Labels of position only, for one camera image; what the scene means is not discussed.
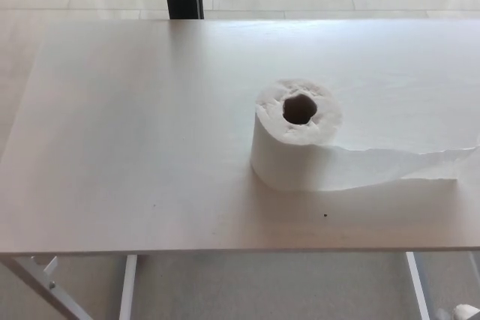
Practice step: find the white toilet paper roll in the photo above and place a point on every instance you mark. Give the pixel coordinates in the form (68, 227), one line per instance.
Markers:
(285, 162)

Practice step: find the white table leg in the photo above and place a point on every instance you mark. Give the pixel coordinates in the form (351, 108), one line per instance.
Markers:
(127, 286)
(418, 286)

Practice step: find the white diagonal table brace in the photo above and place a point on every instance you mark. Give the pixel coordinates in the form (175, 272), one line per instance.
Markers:
(41, 286)

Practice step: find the white shoe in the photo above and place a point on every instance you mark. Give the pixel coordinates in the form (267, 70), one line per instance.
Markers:
(467, 312)

